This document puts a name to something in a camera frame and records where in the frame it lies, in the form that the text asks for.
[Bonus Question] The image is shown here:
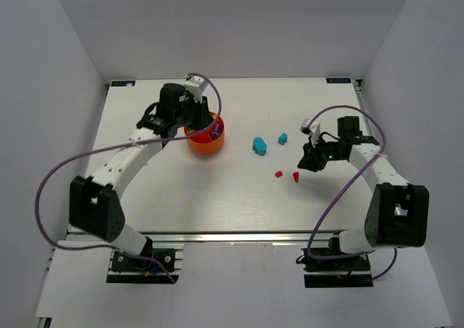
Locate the small teal lego brick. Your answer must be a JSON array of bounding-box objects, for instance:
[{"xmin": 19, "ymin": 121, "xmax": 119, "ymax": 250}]
[{"xmin": 278, "ymin": 133, "xmax": 288, "ymax": 145}]

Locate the teal rounded lego brick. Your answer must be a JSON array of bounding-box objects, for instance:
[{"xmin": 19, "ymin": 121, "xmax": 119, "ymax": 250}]
[{"xmin": 252, "ymin": 137, "xmax": 267, "ymax": 156}]

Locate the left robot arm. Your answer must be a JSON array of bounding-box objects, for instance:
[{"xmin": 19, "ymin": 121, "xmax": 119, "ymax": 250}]
[{"xmin": 69, "ymin": 76, "xmax": 215, "ymax": 258}]

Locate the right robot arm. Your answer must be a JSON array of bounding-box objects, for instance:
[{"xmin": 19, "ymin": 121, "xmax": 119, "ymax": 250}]
[{"xmin": 297, "ymin": 116, "xmax": 429, "ymax": 255}]

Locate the orange divided round container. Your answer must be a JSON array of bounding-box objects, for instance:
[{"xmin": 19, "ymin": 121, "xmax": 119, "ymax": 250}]
[{"xmin": 183, "ymin": 118, "xmax": 225, "ymax": 155}]

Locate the right blue table label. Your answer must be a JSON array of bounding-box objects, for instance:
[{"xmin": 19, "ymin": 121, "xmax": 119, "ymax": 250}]
[{"xmin": 326, "ymin": 78, "xmax": 352, "ymax": 84}]

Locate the blue table label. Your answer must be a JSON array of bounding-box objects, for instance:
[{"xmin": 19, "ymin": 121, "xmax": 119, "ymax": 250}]
[
  {"xmin": 326, "ymin": 78, "xmax": 352, "ymax": 84},
  {"xmin": 110, "ymin": 80, "xmax": 136, "ymax": 87}
]

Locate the left blue table label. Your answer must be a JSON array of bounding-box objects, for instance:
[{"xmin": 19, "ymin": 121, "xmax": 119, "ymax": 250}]
[{"xmin": 110, "ymin": 80, "xmax": 136, "ymax": 87}]

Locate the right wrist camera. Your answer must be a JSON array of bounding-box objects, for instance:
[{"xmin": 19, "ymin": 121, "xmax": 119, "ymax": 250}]
[{"xmin": 300, "ymin": 118, "xmax": 320, "ymax": 147}]

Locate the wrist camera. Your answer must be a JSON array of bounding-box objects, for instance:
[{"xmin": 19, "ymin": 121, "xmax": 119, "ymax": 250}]
[
  {"xmin": 184, "ymin": 75, "xmax": 208, "ymax": 103},
  {"xmin": 300, "ymin": 118, "xmax": 320, "ymax": 147}
]

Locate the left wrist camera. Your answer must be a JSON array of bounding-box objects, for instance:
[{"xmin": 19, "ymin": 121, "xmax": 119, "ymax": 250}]
[{"xmin": 184, "ymin": 75, "xmax": 208, "ymax": 103}]

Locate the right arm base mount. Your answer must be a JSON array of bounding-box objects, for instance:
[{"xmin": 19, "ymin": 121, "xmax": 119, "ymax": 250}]
[{"xmin": 295, "ymin": 248, "xmax": 373, "ymax": 289}]

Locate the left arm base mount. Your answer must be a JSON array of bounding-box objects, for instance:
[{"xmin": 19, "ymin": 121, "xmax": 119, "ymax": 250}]
[{"xmin": 106, "ymin": 242, "xmax": 183, "ymax": 284}]

